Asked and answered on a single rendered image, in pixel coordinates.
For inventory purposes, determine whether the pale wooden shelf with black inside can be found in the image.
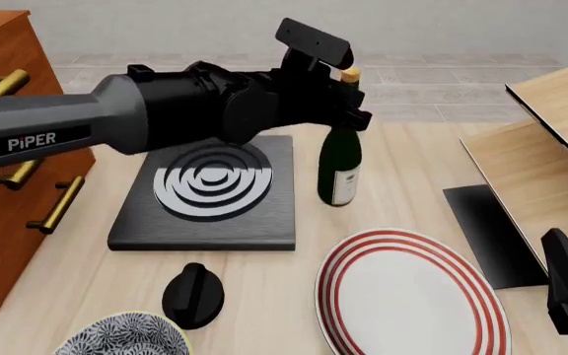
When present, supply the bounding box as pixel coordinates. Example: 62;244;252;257
442;56;568;291

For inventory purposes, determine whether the flat black stove plate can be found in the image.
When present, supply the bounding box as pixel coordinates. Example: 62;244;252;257
106;133;298;253

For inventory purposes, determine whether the black plate on short stalk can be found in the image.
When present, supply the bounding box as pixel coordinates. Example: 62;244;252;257
274;17;355;75

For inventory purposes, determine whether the red-brown wooden drawer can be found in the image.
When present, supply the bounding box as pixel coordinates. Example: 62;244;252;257
0;21;67;100
0;157;98;311

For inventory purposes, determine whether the brass cabinet handle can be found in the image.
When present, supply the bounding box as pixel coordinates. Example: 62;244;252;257
0;157;46;192
0;68;33;99
25;175;87;236

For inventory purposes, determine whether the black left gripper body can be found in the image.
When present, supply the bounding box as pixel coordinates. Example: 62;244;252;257
313;65;367;121

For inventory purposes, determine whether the red-brown wooden cabinet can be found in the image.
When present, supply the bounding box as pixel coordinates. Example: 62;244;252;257
0;9;98;319

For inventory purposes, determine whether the round black stove knob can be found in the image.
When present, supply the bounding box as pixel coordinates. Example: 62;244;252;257
161;261;227;331

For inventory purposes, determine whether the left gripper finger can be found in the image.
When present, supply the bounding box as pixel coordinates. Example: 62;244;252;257
336;106;374;132

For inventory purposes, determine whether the dark green wine bottle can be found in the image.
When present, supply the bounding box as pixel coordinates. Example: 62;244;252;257
317;65;365;207

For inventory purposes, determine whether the white plate with red rings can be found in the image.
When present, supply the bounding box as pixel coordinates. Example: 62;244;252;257
314;227;513;355

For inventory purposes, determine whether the blue patterned bowl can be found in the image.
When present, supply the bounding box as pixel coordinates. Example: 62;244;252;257
50;311;192;355

